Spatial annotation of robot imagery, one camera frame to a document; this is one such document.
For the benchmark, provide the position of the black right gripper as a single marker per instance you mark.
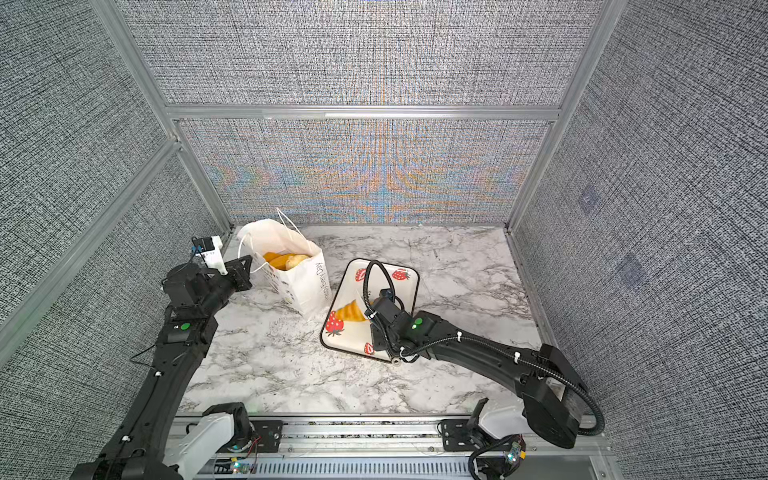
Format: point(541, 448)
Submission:
point(376, 338)

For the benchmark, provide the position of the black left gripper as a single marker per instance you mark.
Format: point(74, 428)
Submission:
point(240, 274)

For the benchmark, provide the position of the striped croissant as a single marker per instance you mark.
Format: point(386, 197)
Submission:
point(278, 261)
point(350, 313)

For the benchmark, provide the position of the round bun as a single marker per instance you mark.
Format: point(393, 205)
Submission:
point(294, 260)

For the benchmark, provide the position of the white paper gift bag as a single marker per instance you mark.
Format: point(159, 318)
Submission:
point(305, 288)

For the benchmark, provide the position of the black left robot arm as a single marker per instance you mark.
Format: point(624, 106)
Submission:
point(137, 450)

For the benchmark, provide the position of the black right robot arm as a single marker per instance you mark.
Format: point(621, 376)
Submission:
point(556, 403)

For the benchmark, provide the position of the white strawberry-print tray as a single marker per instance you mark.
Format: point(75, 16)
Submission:
point(356, 338)

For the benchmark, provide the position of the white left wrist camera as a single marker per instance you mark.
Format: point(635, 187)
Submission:
point(209, 249)

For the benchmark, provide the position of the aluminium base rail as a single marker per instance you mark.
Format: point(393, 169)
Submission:
point(391, 446)

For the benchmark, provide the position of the aluminium cage frame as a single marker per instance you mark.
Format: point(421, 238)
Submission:
point(37, 303)

